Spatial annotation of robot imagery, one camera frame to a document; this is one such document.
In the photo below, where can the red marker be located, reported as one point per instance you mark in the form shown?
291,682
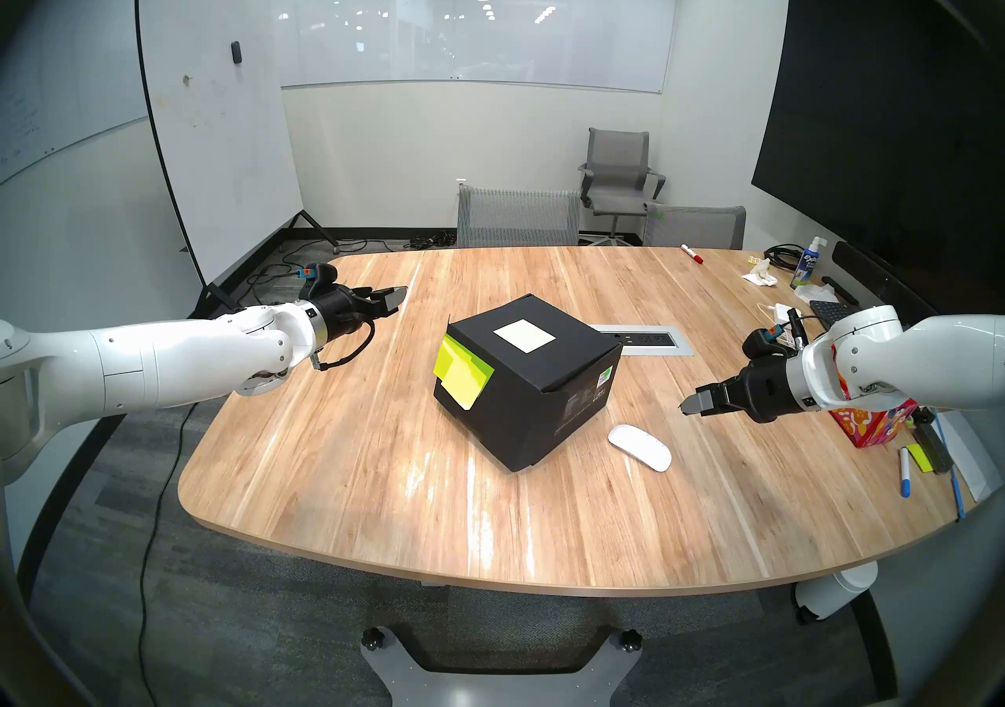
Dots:
692,254

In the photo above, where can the white computer mouse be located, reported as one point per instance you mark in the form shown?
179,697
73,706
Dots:
640,448

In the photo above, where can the wall glass whiteboard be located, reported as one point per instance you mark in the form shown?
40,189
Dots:
471,22
47,109

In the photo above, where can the green sticky note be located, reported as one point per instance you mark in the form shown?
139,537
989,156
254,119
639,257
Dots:
445,356

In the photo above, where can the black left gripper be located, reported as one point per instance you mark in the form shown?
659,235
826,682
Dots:
345,311

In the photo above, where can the blue pen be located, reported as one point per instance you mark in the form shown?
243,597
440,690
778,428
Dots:
955,489

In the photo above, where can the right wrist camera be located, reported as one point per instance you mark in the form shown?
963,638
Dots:
769,340

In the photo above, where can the grey office chair with armrests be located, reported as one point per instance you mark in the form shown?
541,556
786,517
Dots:
618,164

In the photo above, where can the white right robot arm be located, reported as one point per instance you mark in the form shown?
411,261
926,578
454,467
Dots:
926,360

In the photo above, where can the silver table outlet panel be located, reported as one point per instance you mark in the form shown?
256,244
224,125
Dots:
655,340

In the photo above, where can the large black wall screen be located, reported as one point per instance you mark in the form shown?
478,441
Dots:
879,124

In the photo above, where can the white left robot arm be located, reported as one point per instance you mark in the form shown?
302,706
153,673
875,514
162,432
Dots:
157,360

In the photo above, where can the white power adapter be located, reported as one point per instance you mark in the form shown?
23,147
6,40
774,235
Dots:
783,313

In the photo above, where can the black whiteboard eraser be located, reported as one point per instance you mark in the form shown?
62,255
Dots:
933,442

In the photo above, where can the black keyboard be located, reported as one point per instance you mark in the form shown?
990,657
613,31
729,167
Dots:
831,311

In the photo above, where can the whiteboard cleaner spray bottle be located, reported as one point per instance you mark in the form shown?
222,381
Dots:
806,267

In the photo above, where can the yellow sticky note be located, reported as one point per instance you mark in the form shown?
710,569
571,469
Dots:
471,382

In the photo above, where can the square paper sticker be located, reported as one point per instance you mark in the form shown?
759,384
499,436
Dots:
524,336

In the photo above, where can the yellow sticky note pad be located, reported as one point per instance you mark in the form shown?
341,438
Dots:
919,458

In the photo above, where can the black cardboard box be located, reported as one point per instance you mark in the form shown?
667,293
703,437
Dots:
542,391

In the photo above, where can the grey fabric chair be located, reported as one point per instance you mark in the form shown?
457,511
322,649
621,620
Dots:
695,228

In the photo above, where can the black slim remote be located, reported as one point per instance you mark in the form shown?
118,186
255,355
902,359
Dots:
840,291

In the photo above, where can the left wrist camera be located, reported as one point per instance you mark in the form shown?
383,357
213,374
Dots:
320,277

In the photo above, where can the grey mesh chair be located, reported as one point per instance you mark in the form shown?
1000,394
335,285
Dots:
518,219

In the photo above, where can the black video bar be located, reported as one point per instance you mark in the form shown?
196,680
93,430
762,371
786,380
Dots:
871,274

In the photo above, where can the grey robot base frame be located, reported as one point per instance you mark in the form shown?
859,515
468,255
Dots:
502,686

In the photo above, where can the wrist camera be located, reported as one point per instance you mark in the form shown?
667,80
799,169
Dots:
769,340
320,277

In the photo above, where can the colourful tissue box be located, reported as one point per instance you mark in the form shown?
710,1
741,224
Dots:
867,424

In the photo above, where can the blue marker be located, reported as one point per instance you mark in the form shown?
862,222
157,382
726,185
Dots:
905,474

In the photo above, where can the crumpled white tissue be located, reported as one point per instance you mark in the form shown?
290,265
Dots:
760,275
816,293

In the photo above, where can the rolling whiteboard with stand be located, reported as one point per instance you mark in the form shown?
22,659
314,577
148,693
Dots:
220,140

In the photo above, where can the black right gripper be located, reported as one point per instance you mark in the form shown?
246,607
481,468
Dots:
765,393

